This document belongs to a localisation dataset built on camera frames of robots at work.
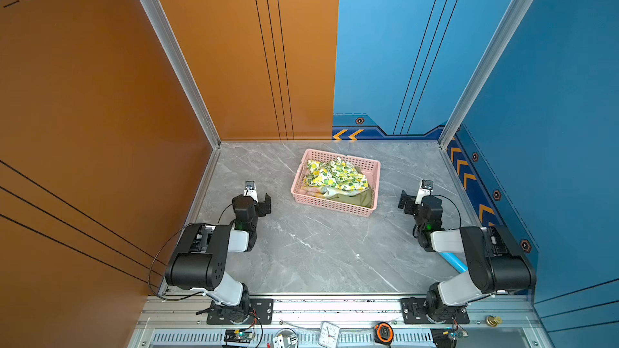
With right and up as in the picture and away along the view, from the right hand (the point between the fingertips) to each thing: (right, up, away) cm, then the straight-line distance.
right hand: (416, 192), depth 94 cm
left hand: (-64, 0, +1) cm, 64 cm away
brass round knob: (+13, -34, -24) cm, 44 cm away
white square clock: (-35, -37, -26) cm, 58 cm away
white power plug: (-47, -35, -31) cm, 66 cm away
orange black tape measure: (-20, -36, -27) cm, 49 cm away
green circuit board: (-62, -40, -23) cm, 77 cm away
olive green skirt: (-22, -3, +2) cm, 22 cm away
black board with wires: (-1, -40, -23) cm, 46 cm away
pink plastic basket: (-15, +9, +12) cm, 21 cm away
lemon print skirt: (-30, +8, +8) cm, 32 cm away
